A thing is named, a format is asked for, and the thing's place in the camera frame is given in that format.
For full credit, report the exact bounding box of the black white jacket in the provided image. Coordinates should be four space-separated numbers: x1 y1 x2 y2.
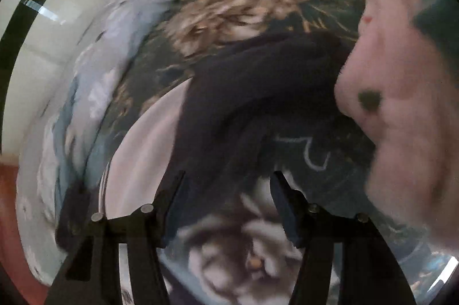
55 30 359 252

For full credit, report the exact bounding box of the brown leather headboard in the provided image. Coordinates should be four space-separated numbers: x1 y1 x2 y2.
1 164 48 304

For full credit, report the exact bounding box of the teal floral bed blanket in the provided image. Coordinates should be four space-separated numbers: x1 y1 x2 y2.
84 0 459 305

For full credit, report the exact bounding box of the pink white garment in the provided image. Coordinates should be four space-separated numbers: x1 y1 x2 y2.
334 0 458 251

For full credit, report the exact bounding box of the white black wardrobe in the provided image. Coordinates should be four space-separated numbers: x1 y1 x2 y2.
1 0 107 157

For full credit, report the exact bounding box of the grey floral quilt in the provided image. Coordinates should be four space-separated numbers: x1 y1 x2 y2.
16 0 177 286

